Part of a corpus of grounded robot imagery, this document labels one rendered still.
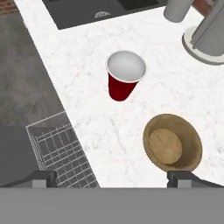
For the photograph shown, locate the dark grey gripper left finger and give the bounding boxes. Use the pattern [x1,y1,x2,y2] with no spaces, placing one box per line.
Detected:
[0,170,58,189]

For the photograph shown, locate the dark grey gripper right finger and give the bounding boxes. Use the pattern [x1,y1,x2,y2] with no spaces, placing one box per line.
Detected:
[166,171,224,189]

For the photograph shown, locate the brown wooden bowl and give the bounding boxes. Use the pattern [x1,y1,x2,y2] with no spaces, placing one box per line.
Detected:
[142,113,203,172]

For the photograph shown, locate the dark grey dishwasher door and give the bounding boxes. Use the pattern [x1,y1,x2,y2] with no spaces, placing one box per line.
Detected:
[0,125,42,187]

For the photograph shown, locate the red plastic cup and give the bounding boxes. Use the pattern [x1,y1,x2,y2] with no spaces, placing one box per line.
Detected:
[105,50,148,102]

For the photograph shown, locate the grey tap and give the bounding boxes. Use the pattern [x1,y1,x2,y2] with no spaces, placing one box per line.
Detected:
[163,0,224,66]

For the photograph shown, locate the dark grey sink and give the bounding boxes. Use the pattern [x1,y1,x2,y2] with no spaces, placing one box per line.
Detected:
[42,0,170,31]

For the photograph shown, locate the wire dishwasher rack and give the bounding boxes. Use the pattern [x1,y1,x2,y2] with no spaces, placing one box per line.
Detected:
[25,110,101,189]

